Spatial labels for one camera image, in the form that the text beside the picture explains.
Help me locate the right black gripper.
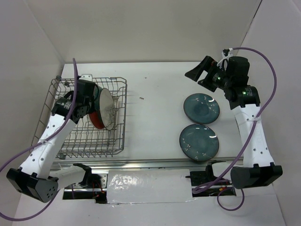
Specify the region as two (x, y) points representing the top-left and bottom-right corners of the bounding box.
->
(185, 55), (233, 92)

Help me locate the white tree pattern plate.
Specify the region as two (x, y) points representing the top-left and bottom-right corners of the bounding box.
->
(99, 88), (116, 130)

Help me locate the red teal floral plate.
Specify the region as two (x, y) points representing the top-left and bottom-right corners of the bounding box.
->
(89, 111), (105, 129)

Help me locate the dark blue plate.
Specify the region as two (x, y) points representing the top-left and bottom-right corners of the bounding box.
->
(183, 93), (221, 124)
(179, 124), (219, 161)

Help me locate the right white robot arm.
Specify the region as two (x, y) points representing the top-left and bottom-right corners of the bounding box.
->
(185, 56), (283, 189)

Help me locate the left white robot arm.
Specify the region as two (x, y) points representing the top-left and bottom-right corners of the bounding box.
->
(7, 80), (97, 203)

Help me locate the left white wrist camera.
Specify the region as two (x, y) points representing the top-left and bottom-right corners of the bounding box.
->
(79, 74), (93, 81)

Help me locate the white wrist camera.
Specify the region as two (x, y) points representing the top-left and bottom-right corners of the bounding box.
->
(79, 74), (93, 81)
(217, 48), (233, 70)

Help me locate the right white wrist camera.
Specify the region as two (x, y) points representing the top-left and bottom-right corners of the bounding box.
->
(217, 48), (233, 70)

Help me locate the grey wire dish rack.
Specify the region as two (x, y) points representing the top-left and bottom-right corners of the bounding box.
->
(32, 77), (127, 160)

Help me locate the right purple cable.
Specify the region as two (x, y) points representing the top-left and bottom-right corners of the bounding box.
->
(192, 47), (276, 210)

